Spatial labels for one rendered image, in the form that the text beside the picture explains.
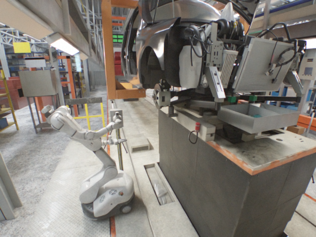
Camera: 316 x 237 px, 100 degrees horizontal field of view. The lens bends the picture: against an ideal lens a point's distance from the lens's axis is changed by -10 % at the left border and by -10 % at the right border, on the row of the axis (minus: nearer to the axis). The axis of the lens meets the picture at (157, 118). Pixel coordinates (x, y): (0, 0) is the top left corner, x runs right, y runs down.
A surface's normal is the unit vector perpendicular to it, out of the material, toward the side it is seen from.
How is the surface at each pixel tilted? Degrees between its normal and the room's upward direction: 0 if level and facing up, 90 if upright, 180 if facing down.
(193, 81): 90
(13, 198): 90
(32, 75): 90
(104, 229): 0
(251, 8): 114
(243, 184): 90
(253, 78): 106
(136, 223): 0
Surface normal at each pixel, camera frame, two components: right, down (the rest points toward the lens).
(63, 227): 0.00, -0.95
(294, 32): -0.95, 0.10
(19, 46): 0.32, 0.29
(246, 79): 0.30, 0.54
